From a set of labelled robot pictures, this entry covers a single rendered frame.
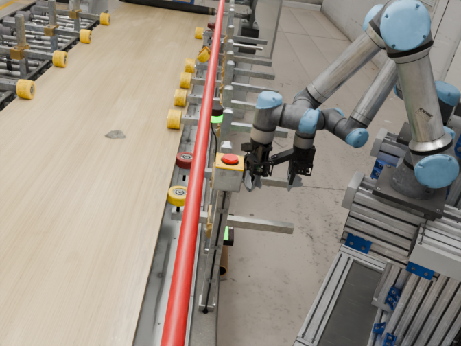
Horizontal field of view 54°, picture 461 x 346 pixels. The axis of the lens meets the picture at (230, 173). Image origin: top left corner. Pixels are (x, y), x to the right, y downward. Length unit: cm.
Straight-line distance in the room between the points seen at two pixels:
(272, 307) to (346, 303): 40
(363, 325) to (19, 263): 154
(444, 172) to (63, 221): 111
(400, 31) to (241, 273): 173
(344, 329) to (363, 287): 32
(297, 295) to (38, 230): 158
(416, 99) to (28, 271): 111
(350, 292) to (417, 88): 132
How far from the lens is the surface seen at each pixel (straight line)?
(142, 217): 143
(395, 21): 125
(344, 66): 144
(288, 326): 241
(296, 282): 264
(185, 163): 173
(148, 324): 150
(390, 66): 167
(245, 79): 427
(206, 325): 140
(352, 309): 231
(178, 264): 18
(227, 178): 111
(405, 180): 157
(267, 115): 138
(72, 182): 159
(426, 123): 136
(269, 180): 179
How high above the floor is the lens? 177
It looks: 31 degrees down
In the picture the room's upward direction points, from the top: 10 degrees clockwise
